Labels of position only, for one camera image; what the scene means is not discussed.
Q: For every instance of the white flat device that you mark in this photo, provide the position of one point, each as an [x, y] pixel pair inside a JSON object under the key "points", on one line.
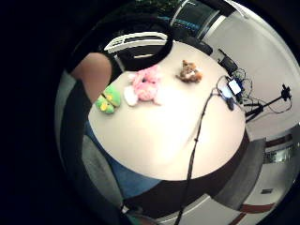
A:
{"points": [[234, 86]]}

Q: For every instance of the black computer mouse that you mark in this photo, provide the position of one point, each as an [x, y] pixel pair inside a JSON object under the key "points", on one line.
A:
{"points": [[230, 103]]}

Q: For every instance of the blue flat device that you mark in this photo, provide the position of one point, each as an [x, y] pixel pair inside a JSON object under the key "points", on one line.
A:
{"points": [[225, 92]]}

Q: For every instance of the black tripod with camera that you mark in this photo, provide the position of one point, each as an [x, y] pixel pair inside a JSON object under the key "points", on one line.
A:
{"points": [[261, 108]]}

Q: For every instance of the brown soft toy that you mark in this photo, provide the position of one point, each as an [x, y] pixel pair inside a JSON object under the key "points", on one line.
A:
{"points": [[189, 72]]}

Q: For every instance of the glass door with dark frame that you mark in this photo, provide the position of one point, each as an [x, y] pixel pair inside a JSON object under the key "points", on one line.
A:
{"points": [[195, 17]]}

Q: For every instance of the pink soft toy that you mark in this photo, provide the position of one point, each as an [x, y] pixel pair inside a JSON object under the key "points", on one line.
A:
{"points": [[145, 84]]}

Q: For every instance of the green soft toy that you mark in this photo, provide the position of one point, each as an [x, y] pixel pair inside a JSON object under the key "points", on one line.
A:
{"points": [[108, 100]]}

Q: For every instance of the person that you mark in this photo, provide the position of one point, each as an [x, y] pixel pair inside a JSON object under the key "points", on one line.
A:
{"points": [[73, 125]]}

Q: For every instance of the white framed black chair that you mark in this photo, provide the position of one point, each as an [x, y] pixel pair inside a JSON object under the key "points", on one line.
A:
{"points": [[137, 42]]}

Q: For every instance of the grey upholstered chair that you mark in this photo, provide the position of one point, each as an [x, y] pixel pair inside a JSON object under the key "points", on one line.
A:
{"points": [[242, 175], [98, 170]]}

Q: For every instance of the black office chair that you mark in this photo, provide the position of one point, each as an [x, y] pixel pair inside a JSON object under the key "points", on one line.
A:
{"points": [[228, 63], [200, 45]]}

